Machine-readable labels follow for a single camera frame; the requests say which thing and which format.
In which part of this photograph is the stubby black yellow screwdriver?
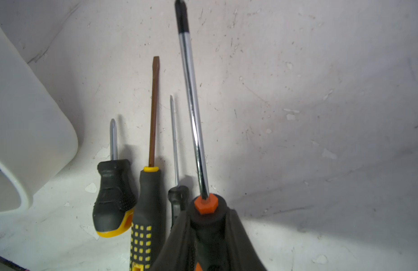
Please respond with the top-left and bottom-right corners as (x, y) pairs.
(92, 119), (136, 238)

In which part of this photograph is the black orange hex-collar screwdriver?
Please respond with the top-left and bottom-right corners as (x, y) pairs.
(175, 1), (230, 271)

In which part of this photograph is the long yellow-dotted flathead screwdriver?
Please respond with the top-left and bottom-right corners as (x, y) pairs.
(129, 56), (165, 271)

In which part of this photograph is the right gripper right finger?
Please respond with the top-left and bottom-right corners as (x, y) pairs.
(225, 209), (266, 271)

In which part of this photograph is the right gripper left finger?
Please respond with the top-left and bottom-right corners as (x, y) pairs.
(151, 211), (195, 271)

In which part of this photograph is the white plastic storage box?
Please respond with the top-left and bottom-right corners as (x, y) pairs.
(0, 27), (78, 216)

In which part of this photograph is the thin black precision screwdriver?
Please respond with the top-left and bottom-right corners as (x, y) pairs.
(168, 95), (189, 228)

